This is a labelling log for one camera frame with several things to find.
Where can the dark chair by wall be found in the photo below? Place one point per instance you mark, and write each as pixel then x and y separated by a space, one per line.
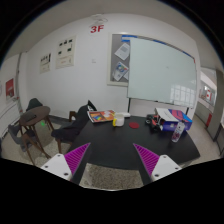
pixel 33 103

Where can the black red small gadget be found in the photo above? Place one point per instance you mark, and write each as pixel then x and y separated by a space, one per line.
pixel 152 121

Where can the white cup yellow handle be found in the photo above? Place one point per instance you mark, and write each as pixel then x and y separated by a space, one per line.
pixel 118 120

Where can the clear plastic water bottle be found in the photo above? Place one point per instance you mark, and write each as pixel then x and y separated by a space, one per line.
pixel 178 131

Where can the white poster with black pictures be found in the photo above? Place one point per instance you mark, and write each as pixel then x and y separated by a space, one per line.
pixel 65 52

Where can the blue purple cardboard box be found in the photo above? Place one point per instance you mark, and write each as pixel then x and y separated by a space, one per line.
pixel 171 125

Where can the red 3F wall sign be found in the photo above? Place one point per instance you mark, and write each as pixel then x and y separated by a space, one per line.
pixel 96 29

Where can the small round brown table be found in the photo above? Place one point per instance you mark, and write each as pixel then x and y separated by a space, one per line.
pixel 29 119

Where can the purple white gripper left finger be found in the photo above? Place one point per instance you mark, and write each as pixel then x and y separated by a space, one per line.
pixel 66 165

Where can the red round coaster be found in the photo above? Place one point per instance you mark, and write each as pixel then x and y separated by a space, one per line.
pixel 134 125

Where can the black oval table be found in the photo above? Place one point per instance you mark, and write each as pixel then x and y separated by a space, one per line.
pixel 112 147

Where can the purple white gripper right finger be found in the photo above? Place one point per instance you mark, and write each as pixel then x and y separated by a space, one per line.
pixel 156 166

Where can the dark chair with jacket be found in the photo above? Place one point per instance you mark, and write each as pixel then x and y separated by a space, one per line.
pixel 68 133

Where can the wooden chair grey cushion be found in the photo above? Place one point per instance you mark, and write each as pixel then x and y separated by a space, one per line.
pixel 25 141

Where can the large white whiteboard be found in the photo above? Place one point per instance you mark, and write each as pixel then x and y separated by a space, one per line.
pixel 159 72

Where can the white paper sheet on box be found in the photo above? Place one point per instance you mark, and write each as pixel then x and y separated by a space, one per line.
pixel 165 114

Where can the colourful picture book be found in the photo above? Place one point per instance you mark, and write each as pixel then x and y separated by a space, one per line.
pixel 101 116

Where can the small white wall poster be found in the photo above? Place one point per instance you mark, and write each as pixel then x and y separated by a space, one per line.
pixel 45 63

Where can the grey pin notice board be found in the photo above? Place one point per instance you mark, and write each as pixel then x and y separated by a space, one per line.
pixel 118 60

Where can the red wall poster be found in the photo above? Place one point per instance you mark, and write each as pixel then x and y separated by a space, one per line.
pixel 10 89

